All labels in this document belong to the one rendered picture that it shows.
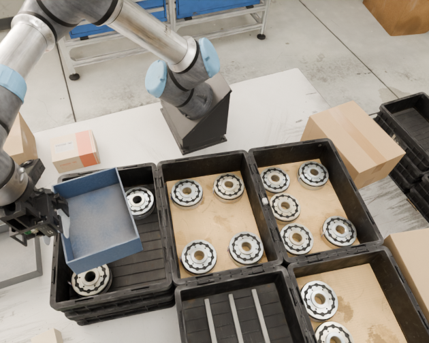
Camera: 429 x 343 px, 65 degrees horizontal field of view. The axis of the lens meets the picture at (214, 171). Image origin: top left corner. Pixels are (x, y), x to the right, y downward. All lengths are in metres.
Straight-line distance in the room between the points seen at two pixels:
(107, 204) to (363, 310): 0.75
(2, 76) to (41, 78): 2.43
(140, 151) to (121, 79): 1.50
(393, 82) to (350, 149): 1.96
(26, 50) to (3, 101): 0.27
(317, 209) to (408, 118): 1.13
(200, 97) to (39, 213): 0.76
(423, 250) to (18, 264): 1.24
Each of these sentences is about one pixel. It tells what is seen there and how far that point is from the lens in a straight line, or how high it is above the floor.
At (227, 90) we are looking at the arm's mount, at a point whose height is 0.98.
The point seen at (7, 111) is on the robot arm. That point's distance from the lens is 0.60.
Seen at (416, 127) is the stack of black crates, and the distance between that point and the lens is 2.13.
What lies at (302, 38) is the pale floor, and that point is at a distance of 3.42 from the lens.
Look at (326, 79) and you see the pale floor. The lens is 3.01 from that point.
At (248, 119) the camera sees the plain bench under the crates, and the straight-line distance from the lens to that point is 1.54.
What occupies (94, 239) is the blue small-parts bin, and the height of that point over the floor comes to 1.07.
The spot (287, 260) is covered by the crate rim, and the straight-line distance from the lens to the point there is 0.96.
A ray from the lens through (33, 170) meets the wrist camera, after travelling 0.71.
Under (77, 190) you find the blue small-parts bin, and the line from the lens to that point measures 0.88.
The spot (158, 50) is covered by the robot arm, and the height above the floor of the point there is 1.21.
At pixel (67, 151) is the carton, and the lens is 1.40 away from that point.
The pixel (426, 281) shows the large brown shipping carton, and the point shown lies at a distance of 1.12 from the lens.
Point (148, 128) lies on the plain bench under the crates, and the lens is 1.50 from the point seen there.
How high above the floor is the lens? 1.80
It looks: 55 degrees down
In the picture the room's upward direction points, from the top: 4 degrees clockwise
